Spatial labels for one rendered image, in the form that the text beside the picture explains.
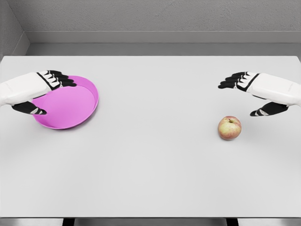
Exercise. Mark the yellow-red apple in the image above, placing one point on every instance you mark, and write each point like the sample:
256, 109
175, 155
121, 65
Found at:
229, 128

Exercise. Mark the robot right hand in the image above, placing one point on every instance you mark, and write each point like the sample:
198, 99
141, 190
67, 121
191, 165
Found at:
270, 89

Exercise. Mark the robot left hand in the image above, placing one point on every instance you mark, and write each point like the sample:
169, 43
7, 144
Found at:
26, 89

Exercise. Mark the pink round plate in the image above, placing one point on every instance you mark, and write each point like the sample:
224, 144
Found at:
70, 106

